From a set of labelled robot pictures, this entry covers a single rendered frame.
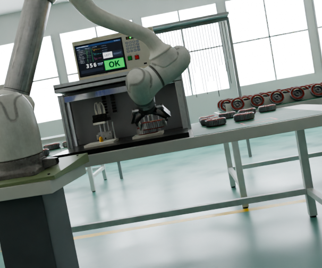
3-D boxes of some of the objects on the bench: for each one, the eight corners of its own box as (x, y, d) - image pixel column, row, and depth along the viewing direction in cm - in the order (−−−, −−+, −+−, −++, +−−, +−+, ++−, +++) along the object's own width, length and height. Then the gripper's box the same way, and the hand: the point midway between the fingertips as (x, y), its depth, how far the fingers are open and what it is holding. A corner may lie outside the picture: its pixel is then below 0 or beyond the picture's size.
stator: (157, 132, 201) (156, 125, 201) (135, 136, 203) (134, 128, 202) (160, 130, 212) (159, 123, 212) (140, 134, 214) (138, 127, 213)
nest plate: (162, 134, 199) (162, 132, 199) (132, 139, 200) (132, 137, 200) (164, 132, 214) (163, 129, 214) (135, 136, 215) (135, 134, 215)
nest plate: (113, 143, 201) (113, 140, 201) (84, 148, 202) (83, 145, 202) (118, 140, 216) (118, 137, 216) (90, 144, 217) (90, 142, 217)
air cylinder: (112, 140, 220) (111, 130, 220) (99, 142, 221) (97, 132, 221) (114, 139, 225) (112, 130, 225) (101, 142, 226) (99, 132, 226)
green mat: (333, 111, 178) (333, 111, 178) (194, 136, 182) (194, 136, 182) (281, 108, 272) (281, 108, 272) (189, 124, 276) (189, 124, 276)
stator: (237, 122, 218) (235, 115, 218) (231, 121, 229) (230, 115, 229) (257, 118, 219) (256, 111, 219) (251, 117, 230) (250, 111, 230)
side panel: (191, 128, 232) (181, 72, 230) (186, 130, 232) (176, 73, 230) (190, 125, 260) (181, 75, 258) (185, 126, 260) (176, 76, 258)
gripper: (118, 115, 172) (129, 137, 192) (174, 105, 171) (179, 128, 191) (117, 99, 175) (128, 123, 195) (171, 89, 174) (176, 114, 194)
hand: (152, 124), depth 191 cm, fingers closed on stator, 11 cm apart
